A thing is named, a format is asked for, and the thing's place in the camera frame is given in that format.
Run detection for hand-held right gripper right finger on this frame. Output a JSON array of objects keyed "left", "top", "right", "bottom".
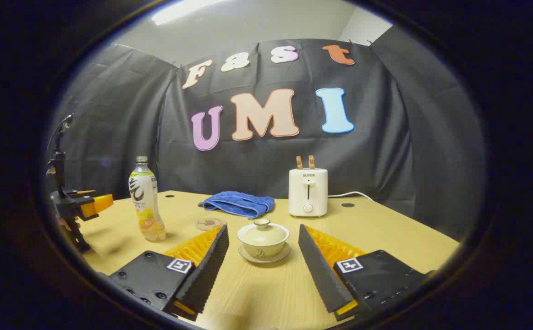
[{"left": 297, "top": 224, "right": 432, "bottom": 321}]

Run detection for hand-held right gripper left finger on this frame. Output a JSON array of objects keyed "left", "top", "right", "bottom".
[{"left": 109, "top": 224, "right": 230, "bottom": 321}]

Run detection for white labelled water bottle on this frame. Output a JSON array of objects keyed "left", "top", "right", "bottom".
[{"left": 128, "top": 156, "right": 167, "bottom": 242}]

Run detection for round brown coaster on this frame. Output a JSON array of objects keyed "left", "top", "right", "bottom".
[{"left": 195, "top": 217, "right": 226, "bottom": 231}]

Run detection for cream ceramic teacup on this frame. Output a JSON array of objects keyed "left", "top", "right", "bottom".
[{"left": 237, "top": 223, "right": 290, "bottom": 258}]

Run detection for cream teacup lid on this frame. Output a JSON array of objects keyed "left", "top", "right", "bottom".
[{"left": 240, "top": 219, "right": 288, "bottom": 244}]

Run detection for cream ceramic saucer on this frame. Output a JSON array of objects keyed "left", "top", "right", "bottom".
[{"left": 238, "top": 242, "right": 291, "bottom": 264}]

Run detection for blue towel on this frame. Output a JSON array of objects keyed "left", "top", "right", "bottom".
[{"left": 198, "top": 191, "right": 275, "bottom": 220}]

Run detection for white toaster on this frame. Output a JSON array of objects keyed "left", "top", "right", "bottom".
[{"left": 288, "top": 168, "right": 329, "bottom": 218}]

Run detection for black backdrop cloth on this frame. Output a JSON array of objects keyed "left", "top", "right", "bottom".
[{"left": 46, "top": 39, "right": 487, "bottom": 239}]

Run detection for white toaster cable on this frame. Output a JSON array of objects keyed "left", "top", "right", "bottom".
[{"left": 328, "top": 191, "right": 374, "bottom": 202}]

